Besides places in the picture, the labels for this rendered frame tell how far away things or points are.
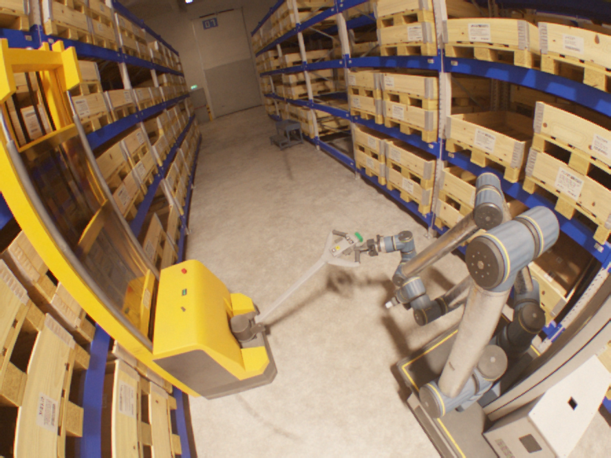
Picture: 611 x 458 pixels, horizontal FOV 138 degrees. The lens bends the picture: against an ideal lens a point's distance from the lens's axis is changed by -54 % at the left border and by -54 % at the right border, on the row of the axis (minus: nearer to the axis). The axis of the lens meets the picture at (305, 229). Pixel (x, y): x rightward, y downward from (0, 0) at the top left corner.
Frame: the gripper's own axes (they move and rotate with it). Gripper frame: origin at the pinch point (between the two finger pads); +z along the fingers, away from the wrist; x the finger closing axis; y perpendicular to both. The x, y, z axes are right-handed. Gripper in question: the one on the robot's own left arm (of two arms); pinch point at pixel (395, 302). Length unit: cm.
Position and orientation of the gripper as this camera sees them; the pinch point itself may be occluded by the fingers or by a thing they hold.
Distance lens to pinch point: 172.7
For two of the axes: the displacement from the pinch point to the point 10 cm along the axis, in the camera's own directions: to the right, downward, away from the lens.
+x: -9.2, 3.6, -1.7
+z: 0.3, 4.9, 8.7
